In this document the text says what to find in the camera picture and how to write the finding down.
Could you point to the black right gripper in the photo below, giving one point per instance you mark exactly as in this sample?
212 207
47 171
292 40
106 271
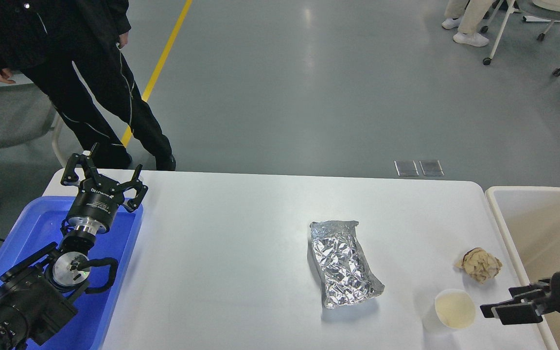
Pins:
543 295

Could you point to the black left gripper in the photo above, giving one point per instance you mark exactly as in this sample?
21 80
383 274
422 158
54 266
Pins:
94 202

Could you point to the white paper cup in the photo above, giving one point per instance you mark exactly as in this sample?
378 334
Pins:
451 310

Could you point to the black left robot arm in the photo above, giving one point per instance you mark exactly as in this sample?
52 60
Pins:
37 294

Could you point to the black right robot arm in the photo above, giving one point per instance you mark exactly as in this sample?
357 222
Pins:
528 303

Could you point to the crumpled brown paper ball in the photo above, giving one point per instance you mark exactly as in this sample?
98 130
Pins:
480 265

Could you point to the beige plastic bin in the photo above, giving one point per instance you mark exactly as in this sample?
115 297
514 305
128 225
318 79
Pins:
529 221

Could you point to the grey office chair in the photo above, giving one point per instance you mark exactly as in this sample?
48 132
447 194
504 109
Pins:
26 114

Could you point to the person in black clothes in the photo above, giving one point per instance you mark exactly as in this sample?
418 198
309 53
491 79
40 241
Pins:
72 51

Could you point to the right floor outlet plate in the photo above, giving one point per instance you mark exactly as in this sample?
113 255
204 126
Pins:
431 167

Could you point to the floor outlet plate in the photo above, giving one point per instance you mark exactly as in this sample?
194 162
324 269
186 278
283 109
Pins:
431 167
406 168

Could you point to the silver foil package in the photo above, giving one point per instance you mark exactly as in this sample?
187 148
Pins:
342 266

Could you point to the left floor outlet plate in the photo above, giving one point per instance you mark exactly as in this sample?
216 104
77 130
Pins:
406 168

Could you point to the seated person beige trousers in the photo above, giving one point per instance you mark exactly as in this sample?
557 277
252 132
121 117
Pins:
465 16

